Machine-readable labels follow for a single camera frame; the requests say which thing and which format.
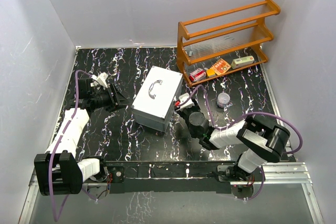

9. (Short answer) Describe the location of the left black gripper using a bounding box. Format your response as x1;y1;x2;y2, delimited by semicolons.
90;84;131;112

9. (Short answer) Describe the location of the grey metal case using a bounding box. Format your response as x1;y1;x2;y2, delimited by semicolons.
131;66;183;132

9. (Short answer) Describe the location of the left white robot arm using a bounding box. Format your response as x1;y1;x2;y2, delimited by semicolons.
34;72;129;196

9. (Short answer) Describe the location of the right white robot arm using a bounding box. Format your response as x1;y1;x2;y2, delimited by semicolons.
175;93;290;181

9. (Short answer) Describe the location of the red white medicine box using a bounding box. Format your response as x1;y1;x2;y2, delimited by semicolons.
188;68;206;82

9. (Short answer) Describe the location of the orange patterned medicine packet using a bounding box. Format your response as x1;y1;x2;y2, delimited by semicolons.
210;58;231;76

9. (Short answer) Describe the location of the white green medicine box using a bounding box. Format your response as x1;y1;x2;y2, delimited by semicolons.
231;56;255;69

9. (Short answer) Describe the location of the clear plastic round container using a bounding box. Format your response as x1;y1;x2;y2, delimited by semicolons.
216;92;230;108

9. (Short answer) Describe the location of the black front base bar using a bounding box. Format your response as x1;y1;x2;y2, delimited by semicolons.
78;160;266;195

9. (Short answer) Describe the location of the small yellow box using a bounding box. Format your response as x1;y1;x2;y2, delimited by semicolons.
206;69;216;78

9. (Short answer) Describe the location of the wooden three-tier shelf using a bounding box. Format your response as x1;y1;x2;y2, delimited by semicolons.
176;0;281;87

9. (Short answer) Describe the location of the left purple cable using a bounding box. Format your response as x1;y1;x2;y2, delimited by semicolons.
48;69;98;222

